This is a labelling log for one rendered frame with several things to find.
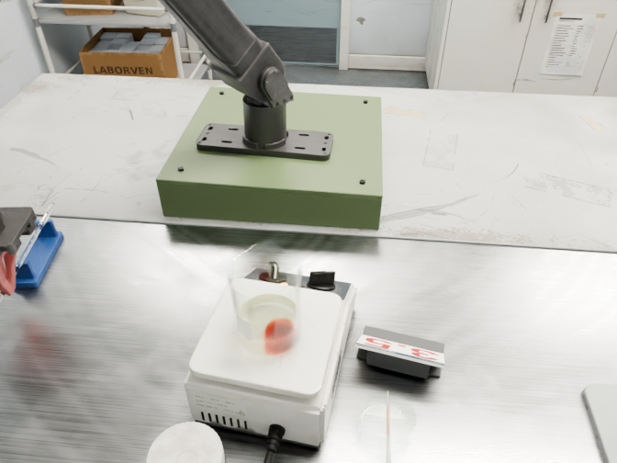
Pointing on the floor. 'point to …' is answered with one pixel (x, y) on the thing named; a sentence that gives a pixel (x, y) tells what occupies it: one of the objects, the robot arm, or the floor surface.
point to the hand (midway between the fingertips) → (5, 287)
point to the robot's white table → (598, 171)
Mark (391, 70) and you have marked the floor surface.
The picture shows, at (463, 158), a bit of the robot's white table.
